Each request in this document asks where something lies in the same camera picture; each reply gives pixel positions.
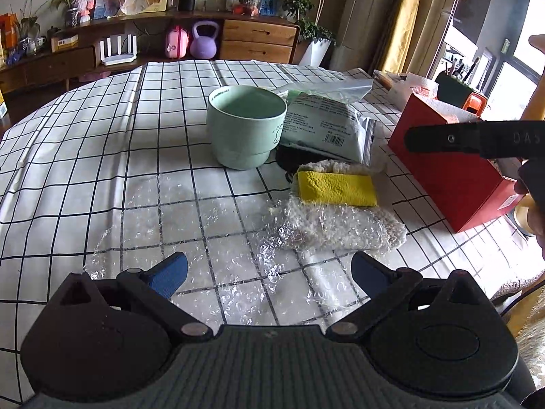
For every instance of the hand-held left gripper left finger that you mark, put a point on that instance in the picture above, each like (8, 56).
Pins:
(170, 275)

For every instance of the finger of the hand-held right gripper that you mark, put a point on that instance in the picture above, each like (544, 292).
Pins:
(468, 138)

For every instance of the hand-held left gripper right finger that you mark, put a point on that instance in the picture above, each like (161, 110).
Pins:
(368, 273)

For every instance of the red box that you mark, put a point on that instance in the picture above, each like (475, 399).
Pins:
(447, 187)

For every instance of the black cloth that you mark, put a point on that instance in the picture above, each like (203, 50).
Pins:
(287, 159)

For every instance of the person's right hand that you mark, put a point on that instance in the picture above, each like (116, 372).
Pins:
(520, 187)

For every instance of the dark green pen holder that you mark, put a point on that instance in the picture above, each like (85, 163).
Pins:
(451, 91)

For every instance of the white fluffy cloth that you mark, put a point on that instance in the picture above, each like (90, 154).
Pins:
(340, 230)

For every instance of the white paper box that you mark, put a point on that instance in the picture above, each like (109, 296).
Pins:
(404, 87)

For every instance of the window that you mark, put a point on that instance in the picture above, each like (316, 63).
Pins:
(523, 68)

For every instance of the yellow sponge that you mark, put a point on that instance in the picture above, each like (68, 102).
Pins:
(336, 187)

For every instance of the clear bubble wrap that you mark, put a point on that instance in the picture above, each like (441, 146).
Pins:
(272, 272)

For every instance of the yellow curtain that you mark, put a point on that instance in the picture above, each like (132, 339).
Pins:
(408, 17)

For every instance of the clear zip bag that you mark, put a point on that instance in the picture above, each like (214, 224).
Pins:
(336, 87)

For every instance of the white green packet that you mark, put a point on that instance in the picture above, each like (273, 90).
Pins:
(323, 123)

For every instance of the green ceramic cup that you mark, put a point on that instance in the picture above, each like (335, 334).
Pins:
(247, 145)

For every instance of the checked tablecloth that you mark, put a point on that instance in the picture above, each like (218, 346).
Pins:
(85, 136)

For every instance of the beige curtain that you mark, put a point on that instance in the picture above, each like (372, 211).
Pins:
(362, 12)

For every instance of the white plant pot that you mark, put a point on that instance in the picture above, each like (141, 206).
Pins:
(317, 53)

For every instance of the leafy potted plant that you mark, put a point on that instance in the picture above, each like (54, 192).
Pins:
(298, 4)

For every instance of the white router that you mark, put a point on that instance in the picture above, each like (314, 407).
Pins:
(117, 57)

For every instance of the pink toy case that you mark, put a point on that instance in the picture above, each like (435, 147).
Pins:
(176, 44)

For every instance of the wooden sideboard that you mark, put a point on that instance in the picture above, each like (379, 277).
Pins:
(259, 38)

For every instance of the purple kettlebell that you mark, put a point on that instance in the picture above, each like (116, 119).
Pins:
(204, 44)

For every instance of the cardboard box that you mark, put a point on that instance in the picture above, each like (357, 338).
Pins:
(64, 43)

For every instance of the plant in patterned pot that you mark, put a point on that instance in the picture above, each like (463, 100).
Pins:
(71, 16)

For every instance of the orange box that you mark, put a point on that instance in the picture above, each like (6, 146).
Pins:
(8, 32)

